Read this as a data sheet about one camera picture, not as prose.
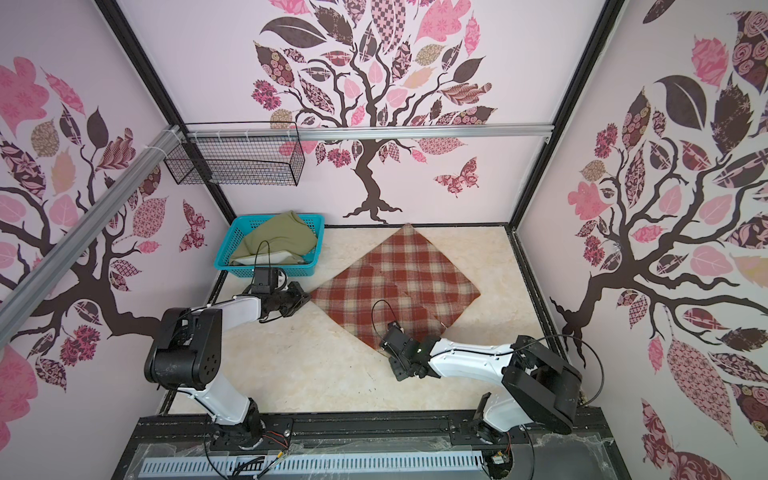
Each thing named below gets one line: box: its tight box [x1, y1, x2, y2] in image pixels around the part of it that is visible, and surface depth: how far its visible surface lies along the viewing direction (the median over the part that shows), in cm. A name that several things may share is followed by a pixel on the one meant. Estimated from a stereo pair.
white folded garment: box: [230, 251, 305, 265], surface depth 103 cm
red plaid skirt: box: [310, 224, 481, 349], surface depth 102 cm
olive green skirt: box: [230, 210, 318, 263], surface depth 112 cm
